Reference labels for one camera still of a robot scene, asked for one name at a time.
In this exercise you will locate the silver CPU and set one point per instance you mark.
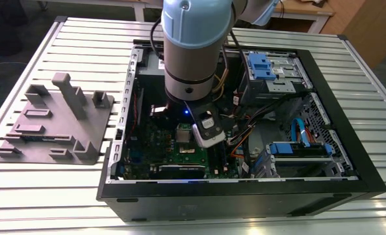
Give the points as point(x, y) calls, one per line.
point(184, 135)

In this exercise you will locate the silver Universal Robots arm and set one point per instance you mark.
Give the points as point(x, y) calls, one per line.
point(189, 73)

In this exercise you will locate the CPU socket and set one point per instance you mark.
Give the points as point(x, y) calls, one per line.
point(188, 149)

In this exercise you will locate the grey power supply unit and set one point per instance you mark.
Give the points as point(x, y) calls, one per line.
point(150, 85)

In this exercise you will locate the green motherboard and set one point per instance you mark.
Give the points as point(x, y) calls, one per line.
point(160, 147)

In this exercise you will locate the black graphics card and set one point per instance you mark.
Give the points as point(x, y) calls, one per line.
point(180, 171)

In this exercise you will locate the silver disk bay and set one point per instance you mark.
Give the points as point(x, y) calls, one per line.
point(284, 85)
point(304, 160)

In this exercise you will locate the grey parts rack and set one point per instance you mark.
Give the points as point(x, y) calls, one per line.
point(60, 147)

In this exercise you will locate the black PC case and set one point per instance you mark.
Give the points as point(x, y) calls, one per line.
point(245, 203)

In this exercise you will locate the RAM stick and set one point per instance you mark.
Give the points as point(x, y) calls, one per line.
point(40, 138)

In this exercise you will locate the wooden desk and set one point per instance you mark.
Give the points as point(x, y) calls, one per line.
point(297, 9)

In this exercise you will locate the black office chair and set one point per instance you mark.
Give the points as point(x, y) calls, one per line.
point(4, 24)

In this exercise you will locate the wooden cabinet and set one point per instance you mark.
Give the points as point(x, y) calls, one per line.
point(369, 29)

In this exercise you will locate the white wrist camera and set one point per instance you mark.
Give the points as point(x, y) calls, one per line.
point(209, 132)

